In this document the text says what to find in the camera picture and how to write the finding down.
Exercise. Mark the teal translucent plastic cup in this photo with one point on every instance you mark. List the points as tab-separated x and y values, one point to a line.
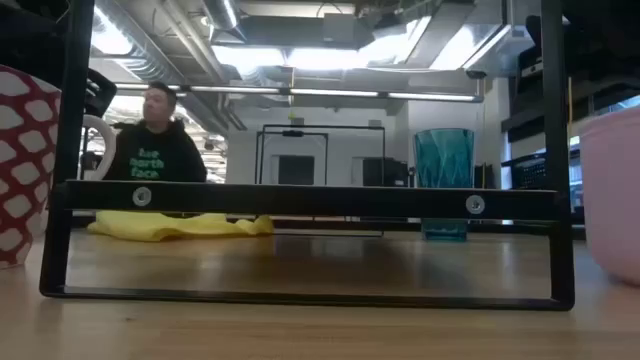
444	155

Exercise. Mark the pink plastic cup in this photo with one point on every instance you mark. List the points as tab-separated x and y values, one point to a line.
612	200

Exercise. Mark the red white patterned mug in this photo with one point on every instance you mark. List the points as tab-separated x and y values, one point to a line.
25	150

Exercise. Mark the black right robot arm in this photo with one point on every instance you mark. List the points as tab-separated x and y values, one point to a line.
600	40

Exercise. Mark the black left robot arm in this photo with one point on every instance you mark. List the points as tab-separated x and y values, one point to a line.
30	40

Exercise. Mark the silver shelf bolt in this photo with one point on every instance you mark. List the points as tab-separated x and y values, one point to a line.
475	204
142	196

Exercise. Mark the white cabinet with dark window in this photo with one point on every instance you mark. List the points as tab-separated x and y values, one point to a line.
295	170

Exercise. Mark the long ceiling light tube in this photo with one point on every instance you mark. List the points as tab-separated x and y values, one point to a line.
330	92

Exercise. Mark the yellow cloth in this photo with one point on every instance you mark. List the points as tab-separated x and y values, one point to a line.
165	226

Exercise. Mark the person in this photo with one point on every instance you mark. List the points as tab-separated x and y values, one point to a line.
160	155

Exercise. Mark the black plastic crate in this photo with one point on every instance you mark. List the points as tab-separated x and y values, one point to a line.
529	171

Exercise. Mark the black thin metal frame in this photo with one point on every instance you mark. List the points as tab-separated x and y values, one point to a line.
320	128

